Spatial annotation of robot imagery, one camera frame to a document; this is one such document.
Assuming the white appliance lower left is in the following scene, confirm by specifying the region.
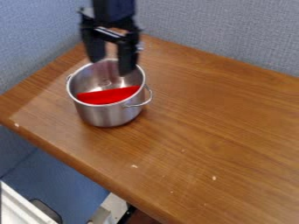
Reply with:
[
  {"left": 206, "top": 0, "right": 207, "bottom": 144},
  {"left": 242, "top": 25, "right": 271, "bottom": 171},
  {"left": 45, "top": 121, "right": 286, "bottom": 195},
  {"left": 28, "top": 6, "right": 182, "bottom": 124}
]
[{"left": 0, "top": 181, "right": 59, "bottom": 224}]

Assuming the white table leg bracket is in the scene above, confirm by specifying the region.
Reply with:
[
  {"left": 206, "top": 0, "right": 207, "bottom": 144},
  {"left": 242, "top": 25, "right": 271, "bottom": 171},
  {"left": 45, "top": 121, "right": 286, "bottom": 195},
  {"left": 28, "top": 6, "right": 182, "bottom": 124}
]
[{"left": 87, "top": 193, "right": 128, "bottom": 224}]

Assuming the red cloth object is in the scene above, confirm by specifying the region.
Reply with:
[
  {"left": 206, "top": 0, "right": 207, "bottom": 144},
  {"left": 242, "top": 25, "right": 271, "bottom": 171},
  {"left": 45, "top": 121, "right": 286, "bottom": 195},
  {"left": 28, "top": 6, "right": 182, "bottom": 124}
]
[{"left": 77, "top": 86, "right": 140, "bottom": 105}]

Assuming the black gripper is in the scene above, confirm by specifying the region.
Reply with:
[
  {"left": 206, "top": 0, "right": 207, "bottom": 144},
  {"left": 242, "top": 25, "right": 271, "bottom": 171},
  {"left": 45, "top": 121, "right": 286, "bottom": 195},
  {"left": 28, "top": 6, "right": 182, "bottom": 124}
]
[{"left": 79, "top": 0, "right": 140, "bottom": 76}]

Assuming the metal pot with handles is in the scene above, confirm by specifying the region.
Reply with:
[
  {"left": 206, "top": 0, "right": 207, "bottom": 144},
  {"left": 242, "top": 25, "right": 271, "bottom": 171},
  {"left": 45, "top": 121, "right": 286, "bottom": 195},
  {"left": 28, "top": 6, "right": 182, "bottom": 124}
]
[{"left": 65, "top": 59, "right": 153, "bottom": 128}]

